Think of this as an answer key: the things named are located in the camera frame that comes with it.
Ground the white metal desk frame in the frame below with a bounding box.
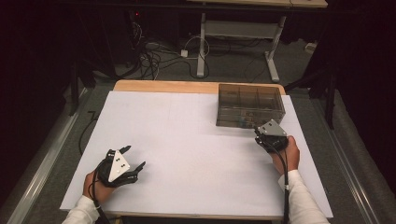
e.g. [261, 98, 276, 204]
[186, 0, 329, 84]

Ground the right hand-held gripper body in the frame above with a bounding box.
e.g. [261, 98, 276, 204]
[257, 119, 290, 153]

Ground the white board table cover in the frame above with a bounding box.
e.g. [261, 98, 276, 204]
[59, 91, 334, 219]

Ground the bundle of black floor cables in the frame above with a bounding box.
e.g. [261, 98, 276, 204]
[129, 18, 213, 81]

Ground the transparent grey drawer box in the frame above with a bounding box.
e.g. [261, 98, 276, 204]
[216, 83, 287, 129]

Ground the silver metal floor rail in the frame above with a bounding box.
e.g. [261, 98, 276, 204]
[6, 88, 89, 224]
[311, 96, 381, 224]

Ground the dark metal stand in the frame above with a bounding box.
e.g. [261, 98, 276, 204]
[68, 60, 98, 117]
[283, 69, 340, 131]

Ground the person's left hand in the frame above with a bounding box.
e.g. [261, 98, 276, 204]
[82, 170, 118, 204]

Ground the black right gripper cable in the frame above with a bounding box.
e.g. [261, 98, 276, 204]
[270, 146, 290, 224]

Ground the person's right hand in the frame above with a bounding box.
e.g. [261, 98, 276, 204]
[269, 134, 302, 175]

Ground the thin black floor cable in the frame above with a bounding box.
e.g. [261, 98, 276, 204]
[78, 110, 101, 157]

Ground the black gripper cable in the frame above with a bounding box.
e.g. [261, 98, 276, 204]
[88, 161, 110, 224]
[270, 146, 290, 224]

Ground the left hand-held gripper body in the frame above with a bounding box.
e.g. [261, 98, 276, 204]
[96, 148, 139, 189]

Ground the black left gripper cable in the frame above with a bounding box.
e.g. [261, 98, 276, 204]
[88, 161, 110, 224]

